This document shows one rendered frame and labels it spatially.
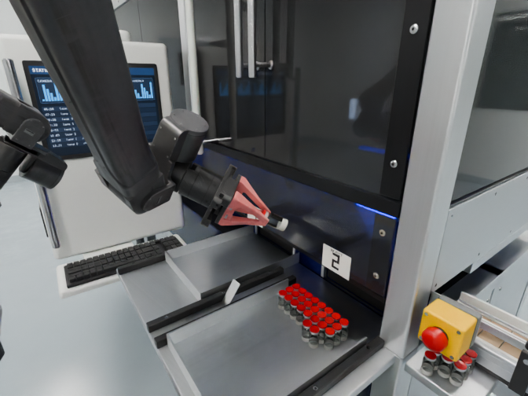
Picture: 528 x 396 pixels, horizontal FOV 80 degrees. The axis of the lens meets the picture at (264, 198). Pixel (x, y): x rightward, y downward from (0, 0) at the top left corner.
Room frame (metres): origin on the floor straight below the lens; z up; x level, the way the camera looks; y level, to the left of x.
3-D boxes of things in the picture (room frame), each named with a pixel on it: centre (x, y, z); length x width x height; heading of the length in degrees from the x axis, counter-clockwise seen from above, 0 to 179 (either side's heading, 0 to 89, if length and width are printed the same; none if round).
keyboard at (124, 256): (0.99, 0.50, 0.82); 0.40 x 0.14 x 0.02; 124
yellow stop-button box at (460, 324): (0.46, -0.34, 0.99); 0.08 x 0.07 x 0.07; 126
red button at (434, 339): (0.43, -0.31, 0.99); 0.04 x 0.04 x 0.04; 36
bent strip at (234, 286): (0.64, 0.13, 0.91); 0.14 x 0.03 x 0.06; 127
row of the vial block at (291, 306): (0.58, -0.09, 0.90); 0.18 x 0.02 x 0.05; 36
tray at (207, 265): (0.87, 0.10, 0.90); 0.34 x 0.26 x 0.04; 126
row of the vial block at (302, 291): (0.61, -0.13, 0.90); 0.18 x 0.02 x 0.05; 36
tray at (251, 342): (0.52, 0.00, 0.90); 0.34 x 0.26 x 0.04; 126
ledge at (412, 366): (0.47, -0.38, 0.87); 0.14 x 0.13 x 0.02; 126
